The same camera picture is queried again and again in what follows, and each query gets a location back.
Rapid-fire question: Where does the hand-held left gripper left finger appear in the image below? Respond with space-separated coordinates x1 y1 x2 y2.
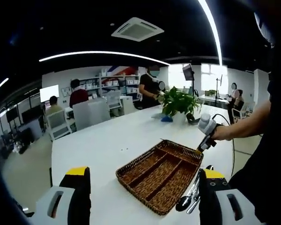
31 166 92 225

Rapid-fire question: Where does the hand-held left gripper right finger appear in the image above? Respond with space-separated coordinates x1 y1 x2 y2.
198 168 262 225

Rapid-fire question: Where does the pile of silver utensils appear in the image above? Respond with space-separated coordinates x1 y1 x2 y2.
175 165 214 214

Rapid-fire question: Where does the brown wicker storage slot basket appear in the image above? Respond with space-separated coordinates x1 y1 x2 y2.
115 139 205 216

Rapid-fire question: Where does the white storage shelf with boxes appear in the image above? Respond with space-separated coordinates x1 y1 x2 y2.
78 67 141 100

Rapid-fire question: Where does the person's right hand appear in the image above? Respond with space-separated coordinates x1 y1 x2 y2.
210 125 235 142

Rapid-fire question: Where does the dark grey device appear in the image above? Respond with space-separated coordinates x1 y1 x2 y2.
186 112 201 124

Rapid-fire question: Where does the green plant in white pot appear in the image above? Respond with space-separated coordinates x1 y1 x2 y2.
161 86 202 124

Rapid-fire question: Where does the white office chair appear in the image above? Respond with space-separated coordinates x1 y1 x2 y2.
46 109 72 141
231 102 256 124
105 90 122 117
72 97 111 131

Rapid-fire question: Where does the black studio light on stand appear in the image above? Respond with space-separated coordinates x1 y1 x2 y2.
182 63 197 99

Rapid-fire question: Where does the white cabinet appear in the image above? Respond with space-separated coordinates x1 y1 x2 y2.
119 95 135 115

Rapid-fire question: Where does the black computer monitor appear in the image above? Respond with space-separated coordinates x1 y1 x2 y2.
21 106 44 125

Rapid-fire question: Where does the white ceiling light strip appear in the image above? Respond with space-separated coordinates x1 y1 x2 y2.
0 77 10 92
38 50 171 66
197 0 224 67

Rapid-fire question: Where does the bright white display screen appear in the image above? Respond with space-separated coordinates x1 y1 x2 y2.
39 84 60 103

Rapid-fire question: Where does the white ceiling air conditioner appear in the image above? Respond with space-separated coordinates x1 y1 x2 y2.
111 16 165 42

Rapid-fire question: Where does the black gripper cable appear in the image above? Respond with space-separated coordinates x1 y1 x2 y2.
210 113 236 176

